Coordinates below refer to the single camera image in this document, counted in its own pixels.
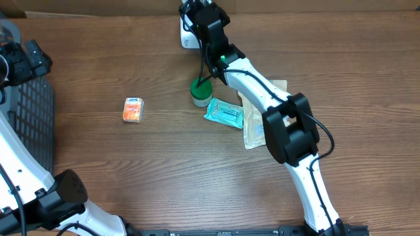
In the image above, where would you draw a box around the teal wipes packet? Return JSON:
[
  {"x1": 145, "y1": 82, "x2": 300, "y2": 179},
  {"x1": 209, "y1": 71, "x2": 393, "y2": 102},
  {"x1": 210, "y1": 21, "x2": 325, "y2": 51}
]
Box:
[{"x1": 203, "y1": 98, "x2": 243, "y2": 129}]

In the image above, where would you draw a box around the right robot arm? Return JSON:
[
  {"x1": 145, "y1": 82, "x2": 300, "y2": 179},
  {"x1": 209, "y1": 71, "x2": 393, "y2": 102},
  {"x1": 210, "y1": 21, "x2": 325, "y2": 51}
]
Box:
[{"x1": 178, "y1": 0, "x2": 347, "y2": 235}]

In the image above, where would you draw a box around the beige plastic pouch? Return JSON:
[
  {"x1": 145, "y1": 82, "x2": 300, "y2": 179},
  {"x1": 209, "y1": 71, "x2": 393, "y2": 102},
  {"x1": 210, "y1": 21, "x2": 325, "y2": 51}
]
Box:
[{"x1": 238, "y1": 79, "x2": 291, "y2": 150}]

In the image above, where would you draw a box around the grey plastic basket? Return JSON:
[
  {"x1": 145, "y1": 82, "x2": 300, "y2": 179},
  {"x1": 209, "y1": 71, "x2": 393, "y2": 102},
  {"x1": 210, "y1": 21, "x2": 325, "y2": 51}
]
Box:
[{"x1": 1, "y1": 19, "x2": 56, "y2": 173}]

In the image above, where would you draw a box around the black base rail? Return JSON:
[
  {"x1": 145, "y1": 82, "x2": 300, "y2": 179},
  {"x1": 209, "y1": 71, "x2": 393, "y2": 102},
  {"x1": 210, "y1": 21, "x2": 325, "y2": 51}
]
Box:
[{"x1": 139, "y1": 224, "x2": 370, "y2": 236}]

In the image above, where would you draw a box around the green lid jar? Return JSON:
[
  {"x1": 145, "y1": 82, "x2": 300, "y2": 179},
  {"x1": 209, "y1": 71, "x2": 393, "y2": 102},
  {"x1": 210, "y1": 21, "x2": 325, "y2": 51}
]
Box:
[{"x1": 190, "y1": 78, "x2": 213, "y2": 108}]

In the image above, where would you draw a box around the white barcode scanner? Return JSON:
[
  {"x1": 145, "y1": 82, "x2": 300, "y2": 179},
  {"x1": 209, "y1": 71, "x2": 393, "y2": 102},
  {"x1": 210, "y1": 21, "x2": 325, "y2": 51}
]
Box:
[{"x1": 180, "y1": 14, "x2": 200, "y2": 49}]

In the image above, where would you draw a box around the orange tissue pack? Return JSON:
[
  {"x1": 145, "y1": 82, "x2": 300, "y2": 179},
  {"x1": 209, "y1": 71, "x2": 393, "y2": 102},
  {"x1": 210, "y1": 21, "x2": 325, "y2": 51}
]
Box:
[{"x1": 122, "y1": 98, "x2": 144, "y2": 123}]

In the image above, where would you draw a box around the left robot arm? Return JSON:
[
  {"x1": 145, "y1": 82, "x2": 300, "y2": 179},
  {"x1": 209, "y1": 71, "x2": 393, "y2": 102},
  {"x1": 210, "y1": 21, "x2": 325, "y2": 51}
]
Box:
[{"x1": 1, "y1": 40, "x2": 140, "y2": 235}]

